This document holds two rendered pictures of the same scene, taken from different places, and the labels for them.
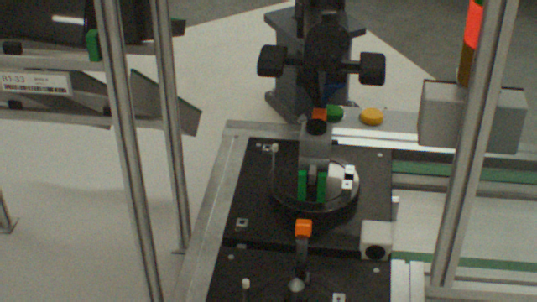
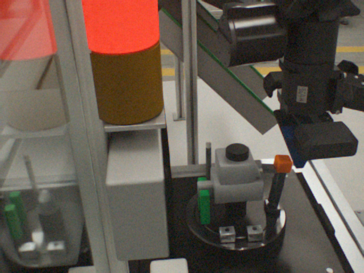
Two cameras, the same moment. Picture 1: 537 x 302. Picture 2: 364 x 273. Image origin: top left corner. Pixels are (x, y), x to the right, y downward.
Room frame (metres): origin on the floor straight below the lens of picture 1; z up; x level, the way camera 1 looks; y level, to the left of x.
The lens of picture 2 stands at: (0.64, -0.52, 1.41)
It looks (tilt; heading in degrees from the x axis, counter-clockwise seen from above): 31 degrees down; 79
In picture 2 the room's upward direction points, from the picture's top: 2 degrees counter-clockwise
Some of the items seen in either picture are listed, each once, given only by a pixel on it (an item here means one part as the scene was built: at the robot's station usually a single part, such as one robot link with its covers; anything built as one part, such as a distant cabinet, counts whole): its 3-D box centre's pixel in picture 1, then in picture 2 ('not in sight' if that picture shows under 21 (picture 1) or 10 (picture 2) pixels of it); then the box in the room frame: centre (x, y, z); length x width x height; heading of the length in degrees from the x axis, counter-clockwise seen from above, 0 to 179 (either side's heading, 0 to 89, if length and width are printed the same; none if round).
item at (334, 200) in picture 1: (314, 184); (235, 217); (0.80, -0.06, 0.98); 0.14 x 0.14 x 0.02
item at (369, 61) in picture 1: (322, 48); (306, 88); (0.88, -0.07, 1.17); 0.19 x 0.06 x 0.08; 82
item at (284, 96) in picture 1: (313, 65); not in sight; (1.19, -0.08, 0.96); 0.15 x 0.15 x 0.20; 30
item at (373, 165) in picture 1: (313, 195); (234, 227); (0.80, -0.06, 0.96); 0.24 x 0.24 x 0.02; 82
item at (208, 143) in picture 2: (275, 168); (208, 166); (0.78, 0.00, 1.03); 0.01 x 0.01 x 0.08; 82
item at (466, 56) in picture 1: (482, 61); (125, 76); (0.66, -0.23, 1.28); 0.05 x 0.05 x 0.05
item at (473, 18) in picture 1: (489, 22); (117, 3); (0.66, -0.23, 1.33); 0.05 x 0.05 x 0.05
